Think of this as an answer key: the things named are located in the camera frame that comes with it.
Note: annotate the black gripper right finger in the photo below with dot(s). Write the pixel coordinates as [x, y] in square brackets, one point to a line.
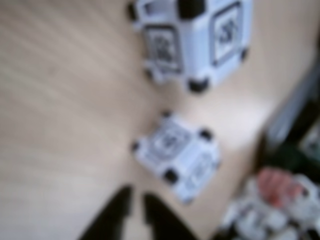
[165, 225]

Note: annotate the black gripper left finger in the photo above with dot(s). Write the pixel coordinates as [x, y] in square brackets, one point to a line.
[110, 220]

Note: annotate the white cube with lamp symbol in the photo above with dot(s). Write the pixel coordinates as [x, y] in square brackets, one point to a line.
[180, 160]

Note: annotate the white cube with lightning symbol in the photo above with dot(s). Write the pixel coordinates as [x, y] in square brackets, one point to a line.
[195, 45]

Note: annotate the white and red device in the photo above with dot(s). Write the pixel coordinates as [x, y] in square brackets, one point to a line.
[270, 210]

